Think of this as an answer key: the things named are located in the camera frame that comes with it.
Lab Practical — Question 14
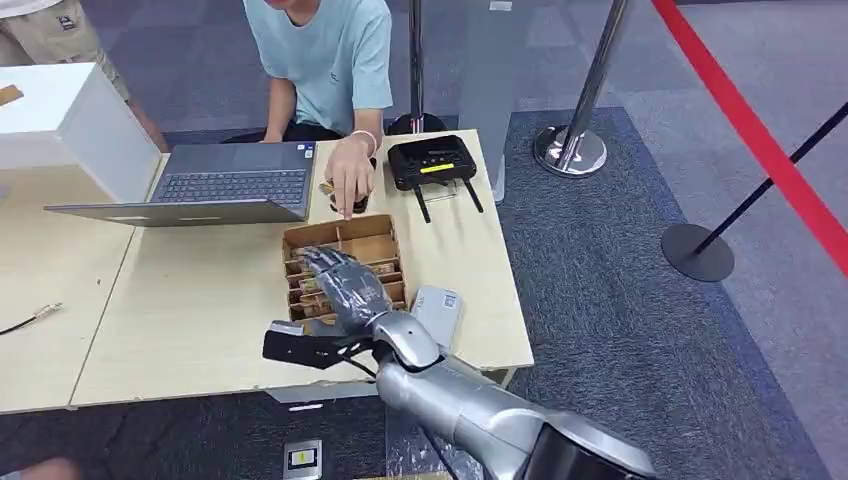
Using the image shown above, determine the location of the black router with antennas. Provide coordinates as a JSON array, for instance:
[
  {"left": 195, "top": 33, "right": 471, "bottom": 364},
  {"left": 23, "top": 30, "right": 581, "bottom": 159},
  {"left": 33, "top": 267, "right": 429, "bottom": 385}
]
[{"left": 386, "top": 134, "right": 486, "bottom": 225}]

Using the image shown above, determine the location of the metal floor socket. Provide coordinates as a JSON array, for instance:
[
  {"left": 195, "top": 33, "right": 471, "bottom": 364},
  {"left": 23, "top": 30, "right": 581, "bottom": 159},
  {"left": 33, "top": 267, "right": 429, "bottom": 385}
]
[{"left": 282, "top": 439, "right": 325, "bottom": 480}]

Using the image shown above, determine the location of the black cable with braided end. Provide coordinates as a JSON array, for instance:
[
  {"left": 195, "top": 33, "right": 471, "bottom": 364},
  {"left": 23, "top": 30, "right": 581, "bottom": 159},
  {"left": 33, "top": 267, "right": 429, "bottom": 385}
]
[{"left": 0, "top": 301, "right": 65, "bottom": 338}]

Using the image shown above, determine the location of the seated person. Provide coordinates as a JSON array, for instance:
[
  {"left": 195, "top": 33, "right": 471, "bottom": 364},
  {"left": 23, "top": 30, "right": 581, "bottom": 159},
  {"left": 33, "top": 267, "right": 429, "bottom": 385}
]
[{"left": 221, "top": 0, "right": 396, "bottom": 221}]

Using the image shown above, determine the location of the person's left hand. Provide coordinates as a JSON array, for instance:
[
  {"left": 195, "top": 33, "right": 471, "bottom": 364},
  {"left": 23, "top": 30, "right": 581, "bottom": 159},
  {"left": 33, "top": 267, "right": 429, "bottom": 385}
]
[{"left": 323, "top": 135, "right": 378, "bottom": 222}]

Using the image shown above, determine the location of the black stanchion post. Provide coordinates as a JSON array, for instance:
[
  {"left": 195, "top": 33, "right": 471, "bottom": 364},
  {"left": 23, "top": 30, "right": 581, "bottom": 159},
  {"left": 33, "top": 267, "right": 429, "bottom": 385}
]
[{"left": 386, "top": 0, "right": 449, "bottom": 138}]

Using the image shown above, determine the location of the black stanchion with round base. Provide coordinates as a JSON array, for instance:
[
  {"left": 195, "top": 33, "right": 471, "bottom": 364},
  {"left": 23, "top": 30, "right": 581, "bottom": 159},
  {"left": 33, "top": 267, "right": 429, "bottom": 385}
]
[{"left": 660, "top": 99, "right": 848, "bottom": 284}]

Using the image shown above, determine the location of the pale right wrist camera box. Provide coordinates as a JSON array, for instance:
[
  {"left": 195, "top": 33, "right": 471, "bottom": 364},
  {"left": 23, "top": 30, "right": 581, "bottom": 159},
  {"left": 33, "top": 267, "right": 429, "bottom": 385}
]
[{"left": 409, "top": 284, "right": 465, "bottom": 354}]

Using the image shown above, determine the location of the standing person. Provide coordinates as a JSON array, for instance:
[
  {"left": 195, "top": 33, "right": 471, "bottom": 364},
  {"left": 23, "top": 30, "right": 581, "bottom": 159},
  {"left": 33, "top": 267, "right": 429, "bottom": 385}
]
[{"left": 0, "top": 0, "right": 171, "bottom": 154}]

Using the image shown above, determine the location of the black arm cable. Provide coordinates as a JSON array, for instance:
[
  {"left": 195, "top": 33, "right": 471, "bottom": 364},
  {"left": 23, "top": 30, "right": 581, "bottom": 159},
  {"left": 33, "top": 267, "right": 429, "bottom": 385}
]
[{"left": 342, "top": 356, "right": 380, "bottom": 381}]

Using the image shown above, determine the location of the white box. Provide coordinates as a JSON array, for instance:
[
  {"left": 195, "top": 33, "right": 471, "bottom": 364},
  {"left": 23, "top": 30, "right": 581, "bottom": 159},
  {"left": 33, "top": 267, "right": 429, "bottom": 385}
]
[{"left": 0, "top": 62, "right": 164, "bottom": 205}]

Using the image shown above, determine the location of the grey laptop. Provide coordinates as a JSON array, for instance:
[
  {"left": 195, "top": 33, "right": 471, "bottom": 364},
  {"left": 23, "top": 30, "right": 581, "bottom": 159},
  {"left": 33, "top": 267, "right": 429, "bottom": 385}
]
[{"left": 44, "top": 140, "right": 319, "bottom": 229}]

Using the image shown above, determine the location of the chrome stanchion post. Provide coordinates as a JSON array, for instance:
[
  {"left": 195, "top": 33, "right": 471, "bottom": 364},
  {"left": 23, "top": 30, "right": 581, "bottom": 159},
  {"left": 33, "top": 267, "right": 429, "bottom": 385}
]
[{"left": 532, "top": 0, "right": 631, "bottom": 179}]

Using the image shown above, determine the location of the wooden card box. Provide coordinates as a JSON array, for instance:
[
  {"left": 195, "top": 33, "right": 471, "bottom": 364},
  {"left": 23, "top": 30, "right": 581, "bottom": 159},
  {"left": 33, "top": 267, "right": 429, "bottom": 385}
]
[{"left": 280, "top": 213, "right": 409, "bottom": 326}]

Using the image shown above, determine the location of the clear plastic sheet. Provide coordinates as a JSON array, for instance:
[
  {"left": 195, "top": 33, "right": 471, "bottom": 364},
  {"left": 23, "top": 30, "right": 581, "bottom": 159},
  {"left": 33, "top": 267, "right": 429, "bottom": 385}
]
[{"left": 386, "top": 397, "right": 492, "bottom": 480}]

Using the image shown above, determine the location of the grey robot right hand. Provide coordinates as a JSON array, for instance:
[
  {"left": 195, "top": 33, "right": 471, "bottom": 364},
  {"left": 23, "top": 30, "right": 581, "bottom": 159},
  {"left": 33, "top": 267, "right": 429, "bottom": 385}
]
[{"left": 294, "top": 246, "right": 393, "bottom": 337}]

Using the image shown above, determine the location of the white desk leg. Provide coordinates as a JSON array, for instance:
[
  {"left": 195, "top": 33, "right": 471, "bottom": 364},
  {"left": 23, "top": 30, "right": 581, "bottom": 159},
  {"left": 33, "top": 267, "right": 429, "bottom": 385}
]
[{"left": 491, "top": 153, "right": 509, "bottom": 205}]

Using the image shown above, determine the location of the black wrist bracket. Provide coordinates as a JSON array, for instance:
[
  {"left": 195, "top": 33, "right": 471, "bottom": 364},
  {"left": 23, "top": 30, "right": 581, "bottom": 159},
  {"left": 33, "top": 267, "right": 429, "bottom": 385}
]
[{"left": 262, "top": 320, "right": 374, "bottom": 372}]

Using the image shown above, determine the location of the white bracelet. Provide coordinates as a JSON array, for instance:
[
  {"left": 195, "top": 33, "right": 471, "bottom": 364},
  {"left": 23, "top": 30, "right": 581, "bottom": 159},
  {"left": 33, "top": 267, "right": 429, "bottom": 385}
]
[{"left": 350, "top": 129, "right": 380, "bottom": 158}]

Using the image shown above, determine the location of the red barrier belt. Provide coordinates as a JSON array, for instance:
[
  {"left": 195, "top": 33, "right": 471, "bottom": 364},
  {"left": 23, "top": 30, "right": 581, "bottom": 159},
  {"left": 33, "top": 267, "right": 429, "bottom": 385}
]
[{"left": 651, "top": 0, "right": 848, "bottom": 278}]

